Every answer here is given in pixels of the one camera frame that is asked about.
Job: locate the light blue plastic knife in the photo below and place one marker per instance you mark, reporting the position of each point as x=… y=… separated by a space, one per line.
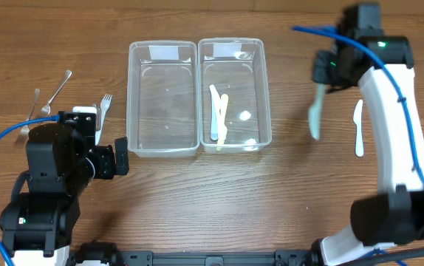
x=214 y=129

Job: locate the white plastic fork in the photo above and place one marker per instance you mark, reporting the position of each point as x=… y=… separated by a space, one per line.
x=104 y=107

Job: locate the long silver metal fork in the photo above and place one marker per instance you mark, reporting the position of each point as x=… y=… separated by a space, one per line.
x=46 y=109

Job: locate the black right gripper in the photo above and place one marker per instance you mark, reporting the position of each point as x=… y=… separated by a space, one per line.
x=323 y=69

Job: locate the pale teal plastic knife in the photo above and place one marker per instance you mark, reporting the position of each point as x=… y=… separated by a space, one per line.
x=314 y=112

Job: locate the cream white plastic knife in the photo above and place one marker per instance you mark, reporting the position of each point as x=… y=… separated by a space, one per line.
x=215 y=99

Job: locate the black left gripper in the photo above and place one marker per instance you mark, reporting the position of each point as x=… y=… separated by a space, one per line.
x=112 y=159

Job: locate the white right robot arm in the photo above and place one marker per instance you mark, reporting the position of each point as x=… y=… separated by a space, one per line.
x=382 y=67

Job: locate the right clear plastic container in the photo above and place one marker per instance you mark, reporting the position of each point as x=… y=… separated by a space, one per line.
x=237 y=67

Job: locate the yellow plastic knife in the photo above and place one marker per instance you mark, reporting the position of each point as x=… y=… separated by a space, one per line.
x=222 y=128

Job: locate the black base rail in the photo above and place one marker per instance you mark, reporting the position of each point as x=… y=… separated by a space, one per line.
x=212 y=258

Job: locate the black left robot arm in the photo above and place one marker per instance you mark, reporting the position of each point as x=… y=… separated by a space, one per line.
x=63 y=158

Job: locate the clear plastic container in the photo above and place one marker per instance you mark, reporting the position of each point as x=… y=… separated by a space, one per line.
x=237 y=67
x=162 y=117

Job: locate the mint green plastic knife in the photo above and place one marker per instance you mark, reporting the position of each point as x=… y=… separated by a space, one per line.
x=357 y=120

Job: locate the left clear plastic container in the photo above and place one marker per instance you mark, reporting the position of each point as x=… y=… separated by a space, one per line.
x=162 y=117

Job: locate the small silver metal fork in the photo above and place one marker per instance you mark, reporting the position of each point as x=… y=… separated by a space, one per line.
x=23 y=134

